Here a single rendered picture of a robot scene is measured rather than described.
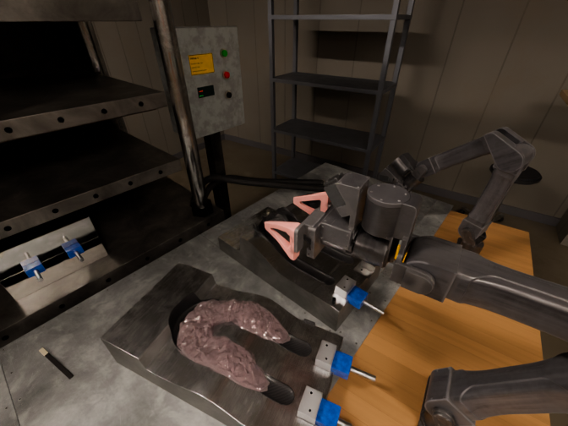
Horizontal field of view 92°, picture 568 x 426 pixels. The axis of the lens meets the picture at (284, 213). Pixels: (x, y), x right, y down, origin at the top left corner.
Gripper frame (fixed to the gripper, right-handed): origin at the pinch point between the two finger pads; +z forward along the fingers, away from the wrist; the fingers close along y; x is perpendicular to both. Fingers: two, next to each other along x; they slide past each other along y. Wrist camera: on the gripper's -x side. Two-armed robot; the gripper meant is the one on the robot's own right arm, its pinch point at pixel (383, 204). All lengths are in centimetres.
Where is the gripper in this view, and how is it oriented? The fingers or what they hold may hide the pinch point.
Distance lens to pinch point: 125.1
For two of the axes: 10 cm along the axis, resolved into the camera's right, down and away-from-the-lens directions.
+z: -4.0, 5.3, 7.5
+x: 7.0, 7.1, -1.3
